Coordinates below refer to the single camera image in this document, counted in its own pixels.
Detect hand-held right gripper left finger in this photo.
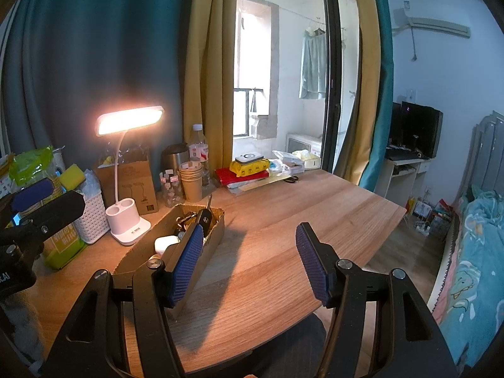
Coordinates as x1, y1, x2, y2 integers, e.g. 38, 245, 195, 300
41, 222, 204, 378

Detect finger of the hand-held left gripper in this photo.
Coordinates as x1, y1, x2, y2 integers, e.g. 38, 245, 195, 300
18, 190, 86, 237
11, 177, 56, 211

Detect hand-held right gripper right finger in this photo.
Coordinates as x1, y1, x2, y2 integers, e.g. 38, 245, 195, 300
295, 221, 459, 378

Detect white earbuds case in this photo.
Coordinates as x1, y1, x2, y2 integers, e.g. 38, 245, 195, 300
154, 235, 180, 256

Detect black car key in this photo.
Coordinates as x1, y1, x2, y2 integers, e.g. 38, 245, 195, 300
196, 194, 216, 237

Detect brown cardboard box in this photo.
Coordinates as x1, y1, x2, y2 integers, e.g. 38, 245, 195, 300
113, 203, 226, 319

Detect person's left forearm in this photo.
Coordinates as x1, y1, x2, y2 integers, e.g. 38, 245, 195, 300
0, 289, 46, 378

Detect bright green plastic bag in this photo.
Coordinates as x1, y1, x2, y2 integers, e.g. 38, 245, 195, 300
9, 146, 56, 184

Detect white red printed packet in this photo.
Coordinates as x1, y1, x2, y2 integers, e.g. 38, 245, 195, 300
0, 154, 17, 199

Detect yellow sponge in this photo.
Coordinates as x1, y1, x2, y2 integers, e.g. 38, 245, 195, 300
59, 164, 85, 190

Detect white perforated basket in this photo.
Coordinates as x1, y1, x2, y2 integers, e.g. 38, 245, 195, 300
73, 193, 111, 245

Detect green carton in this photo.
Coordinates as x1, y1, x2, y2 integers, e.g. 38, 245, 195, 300
41, 220, 88, 272

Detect clear plastic bag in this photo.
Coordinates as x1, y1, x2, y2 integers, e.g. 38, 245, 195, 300
81, 169, 104, 201

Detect white desk lamp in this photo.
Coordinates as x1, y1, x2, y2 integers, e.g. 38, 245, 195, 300
95, 106, 164, 246

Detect clear jar of small vials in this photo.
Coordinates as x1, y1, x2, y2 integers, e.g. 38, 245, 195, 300
159, 169, 185, 209

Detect stack of paper cups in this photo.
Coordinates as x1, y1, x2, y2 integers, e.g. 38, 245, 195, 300
179, 161, 203, 201

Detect person's dark trousers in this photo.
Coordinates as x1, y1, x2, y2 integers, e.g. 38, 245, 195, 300
236, 313, 327, 378

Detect brown lamp carton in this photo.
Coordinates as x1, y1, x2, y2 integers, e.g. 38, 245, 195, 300
94, 153, 159, 216

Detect red book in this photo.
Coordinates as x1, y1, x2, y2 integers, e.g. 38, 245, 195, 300
215, 167, 268, 186

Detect tan paper envelope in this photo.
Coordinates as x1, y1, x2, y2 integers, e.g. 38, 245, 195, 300
226, 173, 292, 195

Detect steel thermos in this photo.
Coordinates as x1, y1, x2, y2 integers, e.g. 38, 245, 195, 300
161, 143, 190, 174

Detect small white boxes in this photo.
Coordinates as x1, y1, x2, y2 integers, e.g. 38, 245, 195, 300
281, 153, 306, 175

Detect white boxes and bags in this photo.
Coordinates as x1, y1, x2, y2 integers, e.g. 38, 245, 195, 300
293, 149, 321, 170

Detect clear plastic water bottle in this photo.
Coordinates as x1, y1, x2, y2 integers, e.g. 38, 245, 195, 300
188, 124, 210, 187

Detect white computer desk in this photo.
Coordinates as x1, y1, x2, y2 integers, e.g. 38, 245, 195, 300
382, 147, 430, 207

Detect white balcony appliance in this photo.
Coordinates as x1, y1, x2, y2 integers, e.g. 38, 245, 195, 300
286, 133, 324, 158

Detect floor storage basket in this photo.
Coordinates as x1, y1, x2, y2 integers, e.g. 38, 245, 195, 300
429, 201, 453, 237

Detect teal curtain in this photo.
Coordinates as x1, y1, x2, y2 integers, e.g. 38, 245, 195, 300
0, 0, 198, 162
362, 0, 394, 205

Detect blue printed blanket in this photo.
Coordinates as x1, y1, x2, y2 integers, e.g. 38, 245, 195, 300
427, 191, 504, 378

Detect black computer monitor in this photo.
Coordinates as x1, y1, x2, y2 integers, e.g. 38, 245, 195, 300
392, 101, 444, 158

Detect yellow curtain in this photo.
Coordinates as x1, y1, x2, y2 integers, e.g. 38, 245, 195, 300
182, 0, 239, 174
342, 0, 379, 186

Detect hanging pale green garment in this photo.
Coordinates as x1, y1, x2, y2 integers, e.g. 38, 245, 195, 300
299, 27, 327, 100

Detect grey padded headboard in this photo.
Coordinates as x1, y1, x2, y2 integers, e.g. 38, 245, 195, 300
459, 112, 504, 205

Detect white air conditioner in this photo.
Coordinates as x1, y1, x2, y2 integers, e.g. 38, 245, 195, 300
394, 8, 471, 39

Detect black sliding door frame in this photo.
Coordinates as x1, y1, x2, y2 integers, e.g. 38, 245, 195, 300
321, 0, 343, 174

